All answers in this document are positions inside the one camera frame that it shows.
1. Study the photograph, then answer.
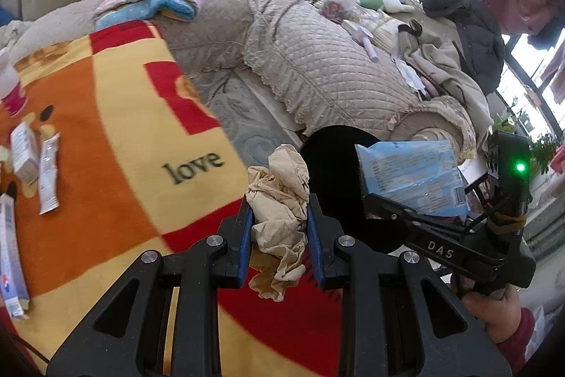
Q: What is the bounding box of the quilted beige sofa cover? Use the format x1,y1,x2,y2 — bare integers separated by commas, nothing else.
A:
243,0,477,143

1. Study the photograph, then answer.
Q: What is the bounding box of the beige garment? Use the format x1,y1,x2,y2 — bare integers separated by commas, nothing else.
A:
397,30,495,135

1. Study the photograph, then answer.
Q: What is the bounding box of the long white toothpaste box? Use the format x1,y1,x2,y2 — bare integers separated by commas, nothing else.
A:
0,194,31,318

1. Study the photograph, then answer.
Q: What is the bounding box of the orange red printed blanket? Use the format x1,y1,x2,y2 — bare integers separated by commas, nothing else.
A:
0,19,354,377

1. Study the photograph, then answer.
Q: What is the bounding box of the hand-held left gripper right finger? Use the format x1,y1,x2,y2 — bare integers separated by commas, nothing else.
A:
307,194,513,377

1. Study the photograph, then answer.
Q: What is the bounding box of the person's right hand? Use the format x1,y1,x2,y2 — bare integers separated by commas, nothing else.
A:
461,286,524,344

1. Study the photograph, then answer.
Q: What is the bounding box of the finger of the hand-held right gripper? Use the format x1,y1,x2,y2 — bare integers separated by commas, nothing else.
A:
384,213,469,272
365,192,490,235

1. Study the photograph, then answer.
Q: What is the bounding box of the white bottle pink label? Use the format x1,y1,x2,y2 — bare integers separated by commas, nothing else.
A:
0,50,29,117

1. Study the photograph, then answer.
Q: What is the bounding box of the small white box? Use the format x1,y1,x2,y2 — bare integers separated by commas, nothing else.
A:
10,123,40,183

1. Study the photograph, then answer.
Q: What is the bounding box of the white plush toy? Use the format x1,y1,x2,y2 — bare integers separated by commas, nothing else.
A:
382,0,416,13

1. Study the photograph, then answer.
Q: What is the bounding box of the green potted plant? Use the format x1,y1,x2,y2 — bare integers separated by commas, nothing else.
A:
494,94,561,175

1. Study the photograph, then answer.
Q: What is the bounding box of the purple tube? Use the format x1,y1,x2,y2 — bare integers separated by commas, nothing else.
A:
342,20,380,63

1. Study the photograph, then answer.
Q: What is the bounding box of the beige cloth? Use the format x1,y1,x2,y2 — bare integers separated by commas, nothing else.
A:
246,144,311,302

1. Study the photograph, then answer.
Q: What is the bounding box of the white tissue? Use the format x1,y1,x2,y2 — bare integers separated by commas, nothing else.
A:
393,57,424,90

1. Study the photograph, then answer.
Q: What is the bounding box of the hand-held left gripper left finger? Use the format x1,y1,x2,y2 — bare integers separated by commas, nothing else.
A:
46,194,254,377

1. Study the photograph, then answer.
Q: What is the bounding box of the black jacket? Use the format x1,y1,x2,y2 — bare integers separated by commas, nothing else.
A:
422,0,506,95

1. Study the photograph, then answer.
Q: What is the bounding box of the folded blue towel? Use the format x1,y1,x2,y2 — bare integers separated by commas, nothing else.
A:
95,0,197,31

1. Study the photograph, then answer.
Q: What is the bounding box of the blue plastic packet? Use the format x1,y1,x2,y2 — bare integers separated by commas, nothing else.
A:
355,140,472,219

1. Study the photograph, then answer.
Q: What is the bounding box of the black trash bin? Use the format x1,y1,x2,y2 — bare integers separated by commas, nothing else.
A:
300,125,413,254

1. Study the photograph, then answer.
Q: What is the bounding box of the person's right forearm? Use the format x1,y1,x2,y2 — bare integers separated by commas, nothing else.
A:
494,306,537,369

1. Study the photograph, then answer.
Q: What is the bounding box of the white tube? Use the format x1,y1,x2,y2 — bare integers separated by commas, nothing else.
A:
39,133,61,215

